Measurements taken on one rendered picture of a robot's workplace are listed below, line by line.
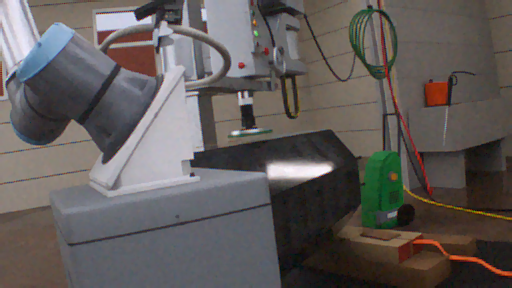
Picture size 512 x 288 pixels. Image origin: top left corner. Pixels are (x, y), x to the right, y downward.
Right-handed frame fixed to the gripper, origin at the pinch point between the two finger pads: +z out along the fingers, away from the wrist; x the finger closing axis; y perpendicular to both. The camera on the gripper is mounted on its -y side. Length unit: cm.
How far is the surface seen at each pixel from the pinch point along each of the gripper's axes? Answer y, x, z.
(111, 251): 4, -50, 65
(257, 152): 40, 76, 10
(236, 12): 26, 57, -52
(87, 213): 1, -53, 60
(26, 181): -305, 588, -65
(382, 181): 143, 191, -6
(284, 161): 52, 78, 13
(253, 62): 35, 63, -28
